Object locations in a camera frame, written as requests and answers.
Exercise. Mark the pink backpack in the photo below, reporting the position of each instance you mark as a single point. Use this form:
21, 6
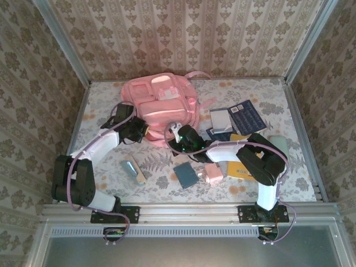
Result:
161, 108

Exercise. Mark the dark blue book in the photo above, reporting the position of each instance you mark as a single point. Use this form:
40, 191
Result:
247, 118
219, 137

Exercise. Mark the teal small notebook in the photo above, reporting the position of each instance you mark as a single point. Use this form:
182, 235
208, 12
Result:
185, 175

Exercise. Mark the grey white notebook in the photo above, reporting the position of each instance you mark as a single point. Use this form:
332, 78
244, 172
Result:
219, 119

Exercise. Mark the grey blue stapler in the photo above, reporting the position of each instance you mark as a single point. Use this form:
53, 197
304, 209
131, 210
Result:
132, 169

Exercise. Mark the small pink device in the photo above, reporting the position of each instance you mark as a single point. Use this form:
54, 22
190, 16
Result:
212, 173

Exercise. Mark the yellow book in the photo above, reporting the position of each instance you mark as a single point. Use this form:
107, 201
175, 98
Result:
236, 169

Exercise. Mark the pale green pencil case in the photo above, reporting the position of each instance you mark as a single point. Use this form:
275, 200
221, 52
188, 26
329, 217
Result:
279, 142

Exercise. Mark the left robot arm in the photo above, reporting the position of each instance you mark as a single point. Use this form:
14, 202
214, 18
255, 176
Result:
83, 183

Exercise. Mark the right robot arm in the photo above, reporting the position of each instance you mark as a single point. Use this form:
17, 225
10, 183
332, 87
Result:
261, 164

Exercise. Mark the black controller box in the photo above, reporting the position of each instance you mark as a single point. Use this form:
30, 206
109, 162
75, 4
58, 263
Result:
112, 235
268, 233

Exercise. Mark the grey metal panel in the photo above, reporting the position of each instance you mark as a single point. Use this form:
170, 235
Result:
189, 253

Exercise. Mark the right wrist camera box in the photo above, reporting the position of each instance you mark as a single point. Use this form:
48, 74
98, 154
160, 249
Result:
175, 130

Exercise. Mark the aluminium side rail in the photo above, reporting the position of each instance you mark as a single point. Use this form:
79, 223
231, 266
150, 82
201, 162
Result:
77, 125
299, 125

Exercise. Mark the aluminium mounting rail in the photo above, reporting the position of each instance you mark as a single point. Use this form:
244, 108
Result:
189, 212

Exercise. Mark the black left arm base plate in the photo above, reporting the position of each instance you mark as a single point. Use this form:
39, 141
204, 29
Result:
133, 214

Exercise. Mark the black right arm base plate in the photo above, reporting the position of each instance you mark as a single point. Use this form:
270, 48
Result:
244, 214

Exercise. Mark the aluminium frame post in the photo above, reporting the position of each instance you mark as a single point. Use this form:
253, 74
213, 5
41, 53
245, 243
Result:
64, 44
308, 44

